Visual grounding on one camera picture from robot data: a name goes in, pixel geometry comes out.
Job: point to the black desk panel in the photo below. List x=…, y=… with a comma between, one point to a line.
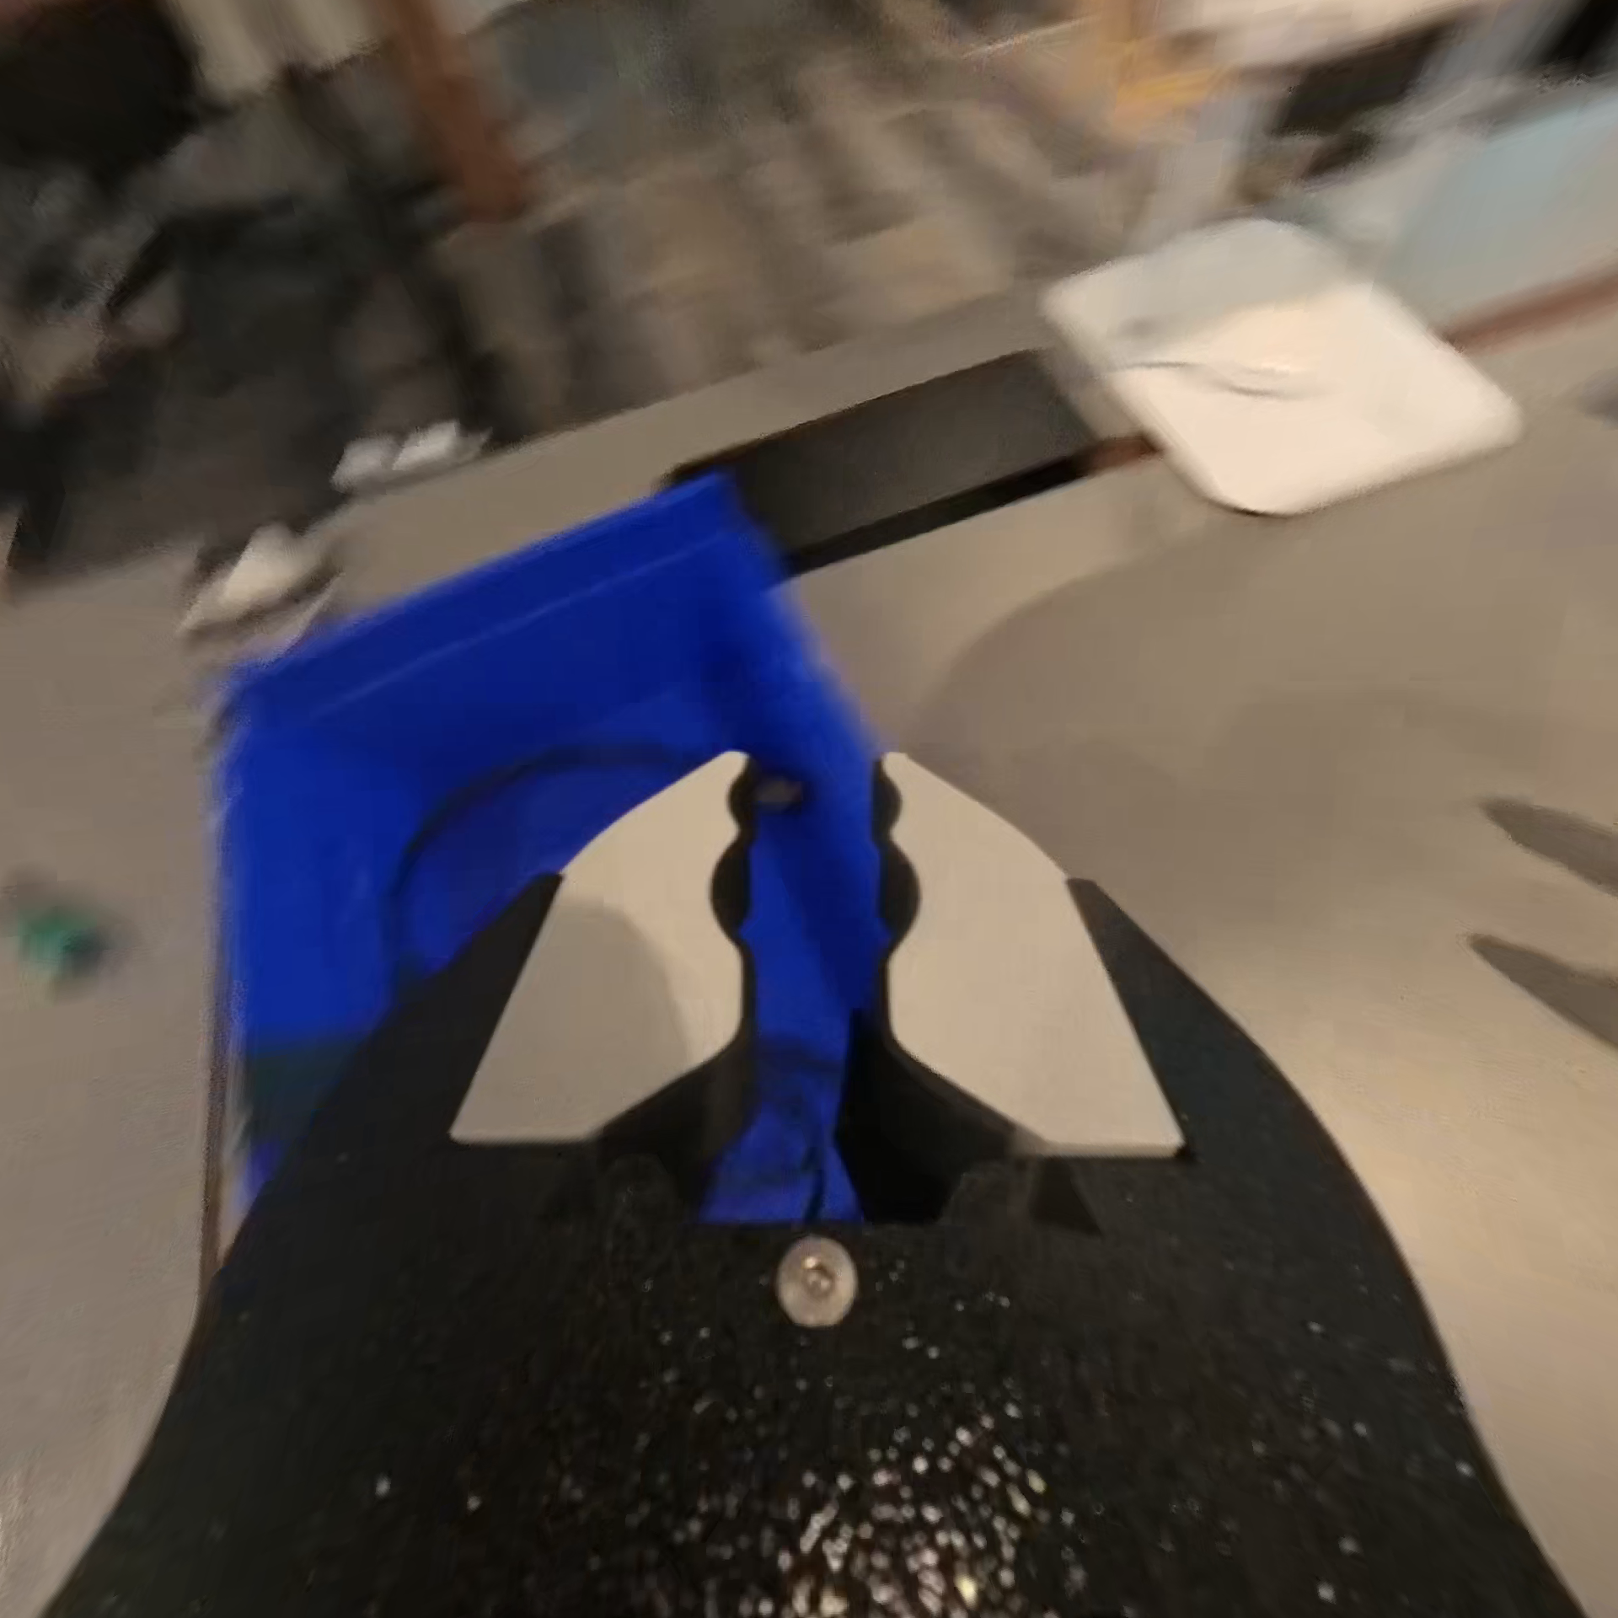
x=909, y=442

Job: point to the small green black object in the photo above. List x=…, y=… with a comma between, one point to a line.
x=56, y=935

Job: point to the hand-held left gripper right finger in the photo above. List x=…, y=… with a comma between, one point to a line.
x=1022, y=1012

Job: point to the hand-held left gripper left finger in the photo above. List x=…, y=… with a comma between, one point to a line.
x=606, y=999

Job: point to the blue plastic bin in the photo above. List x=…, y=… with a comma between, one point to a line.
x=504, y=697

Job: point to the instruction sign stand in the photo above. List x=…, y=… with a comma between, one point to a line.
x=1263, y=381

